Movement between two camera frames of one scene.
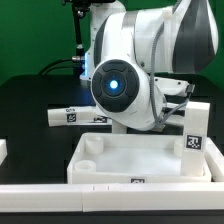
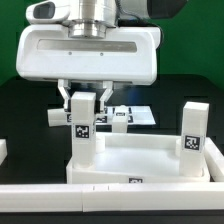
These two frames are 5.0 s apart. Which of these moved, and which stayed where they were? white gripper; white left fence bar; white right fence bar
Moved: white gripper
Stayed: white left fence bar; white right fence bar
